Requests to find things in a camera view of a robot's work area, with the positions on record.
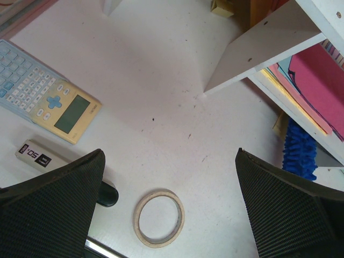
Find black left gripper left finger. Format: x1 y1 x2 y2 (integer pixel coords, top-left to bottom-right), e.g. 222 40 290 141
1 149 105 257

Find blue microfiber duster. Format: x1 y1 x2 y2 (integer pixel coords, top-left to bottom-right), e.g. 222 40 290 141
282 118 318 181

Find yellow sticky note pad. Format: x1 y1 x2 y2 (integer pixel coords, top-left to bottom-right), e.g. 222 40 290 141
211 0 234 18

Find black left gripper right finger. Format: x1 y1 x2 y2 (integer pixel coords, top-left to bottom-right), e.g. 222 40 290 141
235 148 343 257

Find black stapler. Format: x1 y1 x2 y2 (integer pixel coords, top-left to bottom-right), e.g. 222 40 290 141
81 181 125 257

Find white wooden bookshelf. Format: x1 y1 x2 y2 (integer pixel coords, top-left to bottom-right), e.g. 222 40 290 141
204 1 343 163

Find white staples box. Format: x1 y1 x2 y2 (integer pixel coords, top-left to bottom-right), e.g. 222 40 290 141
15 140 69 173

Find calculator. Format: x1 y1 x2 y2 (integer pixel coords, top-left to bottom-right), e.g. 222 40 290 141
1 39 102 145

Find stack of coloured paper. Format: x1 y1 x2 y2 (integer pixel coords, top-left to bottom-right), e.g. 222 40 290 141
262 44 343 140

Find masking tape roll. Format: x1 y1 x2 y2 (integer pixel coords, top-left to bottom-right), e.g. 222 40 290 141
132 189 185 249

